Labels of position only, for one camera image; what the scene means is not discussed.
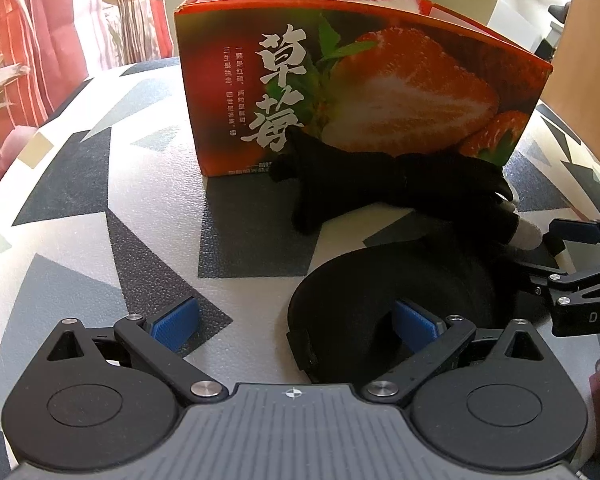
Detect tall green plant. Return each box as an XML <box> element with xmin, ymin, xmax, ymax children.
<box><xmin>102</xmin><ymin>0</ymin><xmax>153</xmax><ymax>63</ymax></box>

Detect brown board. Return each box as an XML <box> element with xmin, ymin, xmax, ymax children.
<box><xmin>549</xmin><ymin>0</ymin><xmax>600</xmax><ymax>181</ymax></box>

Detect small potted plant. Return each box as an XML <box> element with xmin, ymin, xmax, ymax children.
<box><xmin>0</xmin><ymin>52</ymin><xmax>33</xmax><ymax>128</ymax></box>

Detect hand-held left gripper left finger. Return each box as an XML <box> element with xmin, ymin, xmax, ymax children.
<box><xmin>32</xmin><ymin>296</ymin><xmax>230</xmax><ymax>407</ymax></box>

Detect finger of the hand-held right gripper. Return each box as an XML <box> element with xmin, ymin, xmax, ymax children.
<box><xmin>519</xmin><ymin>259</ymin><xmax>600</xmax><ymax>306</ymax></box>
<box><xmin>544</xmin><ymin>216</ymin><xmax>600</xmax><ymax>261</ymax></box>

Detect red strawberry print box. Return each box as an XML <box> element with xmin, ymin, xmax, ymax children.
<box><xmin>174</xmin><ymin>0</ymin><xmax>554</xmax><ymax>181</ymax></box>

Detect black exercise machine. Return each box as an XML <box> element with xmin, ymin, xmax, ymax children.
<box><xmin>510</xmin><ymin>0</ymin><xmax>583</xmax><ymax>61</ymax></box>

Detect geometric patterned tablecloth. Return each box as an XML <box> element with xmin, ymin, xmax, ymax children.
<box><xmin>0</xmin><ymin>55</ymin><xmax>600</xmax><ymax>471</ymax></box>

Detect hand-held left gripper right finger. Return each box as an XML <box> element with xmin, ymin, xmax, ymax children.
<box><xmin>364</xmin><ymin>299</ymin><xmax>557</xmax><ymax>408</ymax></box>

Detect pink curtain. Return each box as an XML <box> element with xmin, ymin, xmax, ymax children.
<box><xmin>0</xmin><ymin>0</ymin><xmax>181</xmax><ymax>181</ymax></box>

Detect black gloves with white fingertips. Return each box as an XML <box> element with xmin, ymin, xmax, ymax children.
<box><xmin>272</xmin><ymin>129</ymin><xmax>543</xmax><ymax>252</ymax></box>

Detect black round cap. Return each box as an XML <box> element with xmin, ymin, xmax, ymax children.
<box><xmin>286</xmin><ymin>245</ymin><xmax>498</xmax><ymax>383</ymax></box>

